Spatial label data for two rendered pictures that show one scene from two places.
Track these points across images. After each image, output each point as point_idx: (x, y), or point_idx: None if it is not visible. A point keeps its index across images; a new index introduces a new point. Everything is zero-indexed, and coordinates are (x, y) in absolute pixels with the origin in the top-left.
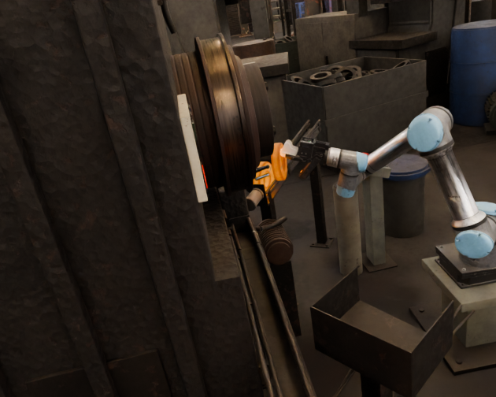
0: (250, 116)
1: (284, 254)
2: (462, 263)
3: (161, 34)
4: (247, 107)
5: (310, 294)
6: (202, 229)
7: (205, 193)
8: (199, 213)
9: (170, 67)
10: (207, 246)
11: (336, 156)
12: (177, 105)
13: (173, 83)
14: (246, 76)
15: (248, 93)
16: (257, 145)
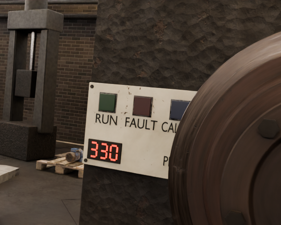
0: (208, 155)
1: None
2: None
3: (144, 16)
4: (196, 134)
5: None
6: (82, 186)
7: (83, 155)
8: (83, 169)
9: (192, 55)
10: (80, 204)
11: None
12: (129, 81)
13: (164, 68)
14: (256, 96)
15: (227, 120)
16: (208, 214)
